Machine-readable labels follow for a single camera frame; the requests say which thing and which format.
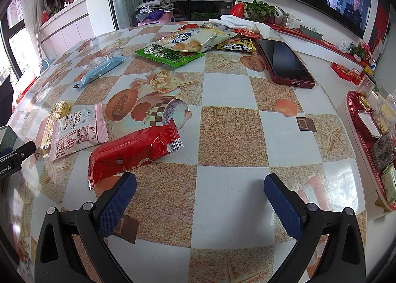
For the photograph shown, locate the glass jar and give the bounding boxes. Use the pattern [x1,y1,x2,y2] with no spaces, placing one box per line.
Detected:
[359,75,376,94]

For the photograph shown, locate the white towel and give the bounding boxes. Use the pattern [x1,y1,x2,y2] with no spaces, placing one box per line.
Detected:
[209,14,271,39]

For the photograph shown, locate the light blue snack packet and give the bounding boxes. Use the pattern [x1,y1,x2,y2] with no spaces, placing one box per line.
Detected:
[72,55,127,90]

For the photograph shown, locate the small red snack packet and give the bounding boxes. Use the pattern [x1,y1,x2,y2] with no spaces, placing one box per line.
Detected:
[237,28,261,39]

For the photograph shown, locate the green potted plant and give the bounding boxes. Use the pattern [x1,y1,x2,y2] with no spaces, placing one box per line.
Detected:
[244,0,279,23]

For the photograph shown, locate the red apple ornament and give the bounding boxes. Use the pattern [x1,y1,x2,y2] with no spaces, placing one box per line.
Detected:
[230,2,246,18]

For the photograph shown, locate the pale green packet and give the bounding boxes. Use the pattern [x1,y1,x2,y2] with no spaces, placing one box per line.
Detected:
[380,164,396,204]

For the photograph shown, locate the cream biscuit bag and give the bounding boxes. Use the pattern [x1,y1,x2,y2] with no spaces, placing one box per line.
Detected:
[154,28,239,53]

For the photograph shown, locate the clear plastic bag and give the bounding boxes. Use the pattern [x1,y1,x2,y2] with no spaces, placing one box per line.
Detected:
[371,97,396,135]

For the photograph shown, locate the small white boxes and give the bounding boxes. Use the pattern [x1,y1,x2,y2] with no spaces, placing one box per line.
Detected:
[280,12,300,29]

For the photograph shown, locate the red wall hanging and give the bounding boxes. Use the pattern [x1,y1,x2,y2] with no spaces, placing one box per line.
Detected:
[370,4,390,63]

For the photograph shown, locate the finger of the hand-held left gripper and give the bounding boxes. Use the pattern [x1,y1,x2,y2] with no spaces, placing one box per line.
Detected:
[12,141,37,162]

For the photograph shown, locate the dark tea packet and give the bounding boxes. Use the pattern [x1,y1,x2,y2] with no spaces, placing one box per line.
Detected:
[370,133,396,170]

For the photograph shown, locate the white card packet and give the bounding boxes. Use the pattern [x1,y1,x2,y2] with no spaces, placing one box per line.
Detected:
[357,109,382,138]

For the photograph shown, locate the red round tray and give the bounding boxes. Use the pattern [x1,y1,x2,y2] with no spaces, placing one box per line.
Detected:
[346,90,396,212]

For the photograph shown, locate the pink potted flowers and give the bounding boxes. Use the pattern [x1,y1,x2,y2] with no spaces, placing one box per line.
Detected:
[351,41,371,60]

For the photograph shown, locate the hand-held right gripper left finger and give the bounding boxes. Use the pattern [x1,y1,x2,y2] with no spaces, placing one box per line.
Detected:
[35,172,137,283]

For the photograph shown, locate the smartphone in red case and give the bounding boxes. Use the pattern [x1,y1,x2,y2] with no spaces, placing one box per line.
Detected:
[255,39,316,89]

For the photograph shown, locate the white plastic bag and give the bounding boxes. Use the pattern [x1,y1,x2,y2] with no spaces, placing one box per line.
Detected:
[336,39,351,54]

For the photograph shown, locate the gold snack packet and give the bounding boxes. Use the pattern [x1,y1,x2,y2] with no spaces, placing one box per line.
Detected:
[35,101,73,160]

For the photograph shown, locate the pile of clothes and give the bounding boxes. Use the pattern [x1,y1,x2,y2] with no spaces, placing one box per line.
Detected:
[135,0,175,22]

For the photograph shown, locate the green snack bag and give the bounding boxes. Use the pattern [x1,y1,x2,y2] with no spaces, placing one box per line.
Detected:
[135,43,205,68]

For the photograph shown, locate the pink white snack packet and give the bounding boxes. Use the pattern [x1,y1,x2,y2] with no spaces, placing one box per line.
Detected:
[49,102,109,161]

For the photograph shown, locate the yellow snack packet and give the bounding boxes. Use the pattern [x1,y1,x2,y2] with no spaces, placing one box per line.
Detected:
[217,38,257,53]

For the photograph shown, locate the grey tissue box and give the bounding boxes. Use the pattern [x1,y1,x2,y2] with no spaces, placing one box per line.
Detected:
[299,25,323,40]

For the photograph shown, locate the red candy box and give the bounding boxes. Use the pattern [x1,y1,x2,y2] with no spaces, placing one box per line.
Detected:
[332,62,362,85]

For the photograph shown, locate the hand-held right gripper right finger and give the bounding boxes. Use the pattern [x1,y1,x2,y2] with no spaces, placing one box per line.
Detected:
[264,173,367,283]

